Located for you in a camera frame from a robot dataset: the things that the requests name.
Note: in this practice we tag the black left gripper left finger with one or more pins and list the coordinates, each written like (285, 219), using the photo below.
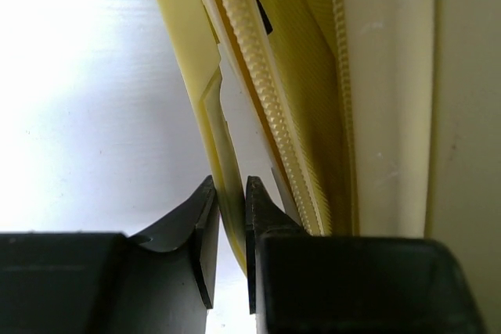
(159, 280)

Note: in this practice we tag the yellow hard-shell suitcase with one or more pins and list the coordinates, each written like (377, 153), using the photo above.
(382, 117)

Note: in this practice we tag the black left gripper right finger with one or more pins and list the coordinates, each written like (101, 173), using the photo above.
(301, 283)

